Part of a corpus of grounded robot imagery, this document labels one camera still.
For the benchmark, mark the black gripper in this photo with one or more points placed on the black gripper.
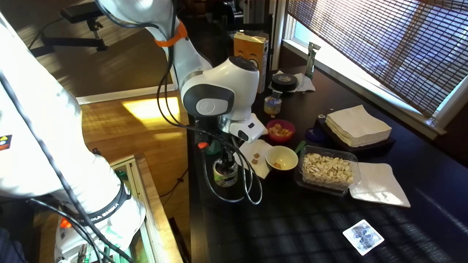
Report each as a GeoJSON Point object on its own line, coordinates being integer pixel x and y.
{"type": "Point", "coordinates": [219, 136]}

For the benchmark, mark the yellow green snack can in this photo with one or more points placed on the yellow green snack can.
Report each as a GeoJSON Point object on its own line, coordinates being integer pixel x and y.
{"type": "Point", "coordinates": [225, 178]}

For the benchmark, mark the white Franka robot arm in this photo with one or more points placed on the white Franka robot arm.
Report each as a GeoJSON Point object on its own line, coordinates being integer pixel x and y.
{"type": "Point", "coordinates": [38, 146]}

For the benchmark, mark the white bowl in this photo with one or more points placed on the white bowl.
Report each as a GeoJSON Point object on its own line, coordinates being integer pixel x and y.
{"type": "Point", "coordinates": [281, 157]}

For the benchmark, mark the red bowl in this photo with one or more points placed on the red bowl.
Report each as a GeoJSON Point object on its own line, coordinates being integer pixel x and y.
{"type": "Point", "coordinates": [282, 131]}

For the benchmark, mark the small glass jar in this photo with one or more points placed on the small glass jar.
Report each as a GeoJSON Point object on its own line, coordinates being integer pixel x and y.
{"type": "Point", "coordinates": [272, 105]}

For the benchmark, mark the small green stick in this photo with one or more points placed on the small green stick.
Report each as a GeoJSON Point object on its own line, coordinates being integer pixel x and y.
{"type": "Point", "coordinates": [300, 146]}

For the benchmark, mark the wooden robot platform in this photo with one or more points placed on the wooden robot platform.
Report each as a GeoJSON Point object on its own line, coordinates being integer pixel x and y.
{"type": "Point", "coordinates": [155, 213]}

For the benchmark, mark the black tape roll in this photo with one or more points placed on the black tape roll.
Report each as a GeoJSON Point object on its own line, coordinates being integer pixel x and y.
{"type": "Point", "coordinates": [284, 80]}

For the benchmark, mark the clear plastic container of popcorn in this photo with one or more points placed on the clear plastic container of popcorn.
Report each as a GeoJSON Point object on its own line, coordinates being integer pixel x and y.
{"type": "Point", "coordinates": [326, 169]}

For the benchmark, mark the small round metal cap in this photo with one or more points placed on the small round metal cap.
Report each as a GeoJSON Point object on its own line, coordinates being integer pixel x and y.
{"type": "Point", "coordinates": [320, 117]}

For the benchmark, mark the crumpled white paper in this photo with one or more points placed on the crumpled white paper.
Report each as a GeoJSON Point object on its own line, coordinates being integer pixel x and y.
{"type": "Point", "coordinates": [306, 83]}

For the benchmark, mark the orange cardboard box with face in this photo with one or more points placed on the orange cardboard box with face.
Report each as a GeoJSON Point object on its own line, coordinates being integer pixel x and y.
{"type": "Point", "coordinates": [250, 45]}

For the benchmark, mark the stack of white napkins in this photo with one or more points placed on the stack of white napkins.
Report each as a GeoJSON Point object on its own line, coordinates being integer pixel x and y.
{"type": "Point", "coordinates": [358, 124]}

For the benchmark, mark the blue patterned playing card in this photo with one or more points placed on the blue patterned playing card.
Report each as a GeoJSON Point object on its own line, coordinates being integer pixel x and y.
{"type": "Point", "coordinates": [363, 236]}

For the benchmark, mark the brown slatted window blind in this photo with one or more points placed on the brown slatted window blind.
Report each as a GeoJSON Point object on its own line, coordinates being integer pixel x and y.
{"type": "Point", "coordinates": [380, 44]}

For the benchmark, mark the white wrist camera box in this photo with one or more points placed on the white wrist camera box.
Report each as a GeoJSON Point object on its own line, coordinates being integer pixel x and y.
{"type": "Point", "coordinates": [249, 127]}

